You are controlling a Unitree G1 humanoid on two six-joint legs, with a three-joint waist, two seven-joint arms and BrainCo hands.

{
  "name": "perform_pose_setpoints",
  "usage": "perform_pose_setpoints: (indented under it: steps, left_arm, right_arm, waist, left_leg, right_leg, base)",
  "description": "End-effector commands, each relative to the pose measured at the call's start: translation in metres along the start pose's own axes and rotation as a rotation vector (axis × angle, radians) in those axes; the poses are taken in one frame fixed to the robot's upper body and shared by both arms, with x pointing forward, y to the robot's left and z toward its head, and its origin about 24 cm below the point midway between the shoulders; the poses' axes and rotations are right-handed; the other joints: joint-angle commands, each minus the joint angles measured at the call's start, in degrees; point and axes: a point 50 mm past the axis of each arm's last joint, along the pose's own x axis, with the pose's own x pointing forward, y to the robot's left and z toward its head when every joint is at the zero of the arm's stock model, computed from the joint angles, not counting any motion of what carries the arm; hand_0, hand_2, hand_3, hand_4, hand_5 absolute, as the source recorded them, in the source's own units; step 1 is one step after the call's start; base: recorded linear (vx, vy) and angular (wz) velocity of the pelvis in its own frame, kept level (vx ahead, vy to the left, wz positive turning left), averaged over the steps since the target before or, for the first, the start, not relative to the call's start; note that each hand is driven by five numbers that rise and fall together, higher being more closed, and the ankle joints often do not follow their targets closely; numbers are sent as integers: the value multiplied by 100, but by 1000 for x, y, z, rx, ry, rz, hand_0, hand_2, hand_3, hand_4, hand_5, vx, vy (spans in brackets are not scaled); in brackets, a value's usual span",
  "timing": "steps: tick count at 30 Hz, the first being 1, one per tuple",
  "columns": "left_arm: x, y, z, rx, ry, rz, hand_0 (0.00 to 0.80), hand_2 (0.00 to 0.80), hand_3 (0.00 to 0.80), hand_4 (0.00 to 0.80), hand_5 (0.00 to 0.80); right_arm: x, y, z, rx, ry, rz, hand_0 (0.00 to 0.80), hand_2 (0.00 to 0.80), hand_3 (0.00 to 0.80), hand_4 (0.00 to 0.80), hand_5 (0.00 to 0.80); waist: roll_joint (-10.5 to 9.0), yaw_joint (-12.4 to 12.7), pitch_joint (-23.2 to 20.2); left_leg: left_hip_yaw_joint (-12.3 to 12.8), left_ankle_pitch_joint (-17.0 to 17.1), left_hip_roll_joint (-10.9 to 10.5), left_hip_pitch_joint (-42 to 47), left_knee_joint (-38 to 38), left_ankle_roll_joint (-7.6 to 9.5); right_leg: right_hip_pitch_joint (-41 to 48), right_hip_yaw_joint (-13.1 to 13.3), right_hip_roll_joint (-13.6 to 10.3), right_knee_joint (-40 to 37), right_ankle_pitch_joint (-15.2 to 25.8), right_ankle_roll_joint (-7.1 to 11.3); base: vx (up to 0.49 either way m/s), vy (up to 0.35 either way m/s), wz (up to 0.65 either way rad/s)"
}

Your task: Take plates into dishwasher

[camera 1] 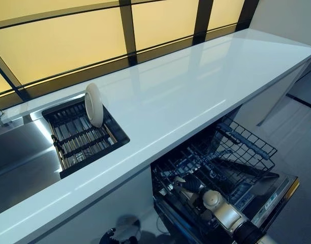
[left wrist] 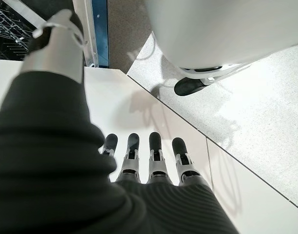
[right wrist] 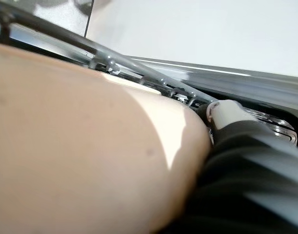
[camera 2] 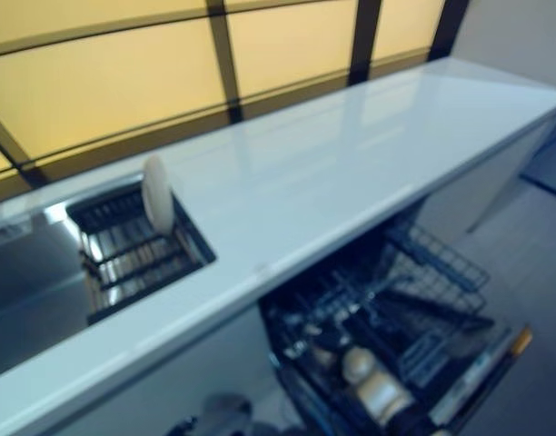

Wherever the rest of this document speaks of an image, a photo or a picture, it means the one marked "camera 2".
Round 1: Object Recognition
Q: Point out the small beige plate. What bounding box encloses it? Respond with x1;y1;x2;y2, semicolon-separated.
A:
141;155;175;233

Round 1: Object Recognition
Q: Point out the large beige plate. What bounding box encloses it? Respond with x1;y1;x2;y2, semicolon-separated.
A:
341;345;415;422

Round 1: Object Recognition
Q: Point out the black sink drying rack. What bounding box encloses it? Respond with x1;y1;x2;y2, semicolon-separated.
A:
66;181;218;326

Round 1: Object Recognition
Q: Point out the white cabinet front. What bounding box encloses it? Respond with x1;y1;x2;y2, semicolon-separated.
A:
55;312;283;436

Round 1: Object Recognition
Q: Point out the white counter side panel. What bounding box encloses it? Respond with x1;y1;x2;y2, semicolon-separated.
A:
468;113;556;233

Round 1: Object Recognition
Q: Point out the stainless steel sink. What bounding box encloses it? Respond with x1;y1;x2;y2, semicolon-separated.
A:
0;179;218;381

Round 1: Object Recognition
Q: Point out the black wire dishwasher rack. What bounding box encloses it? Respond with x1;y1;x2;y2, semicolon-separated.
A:
259;217;495;436

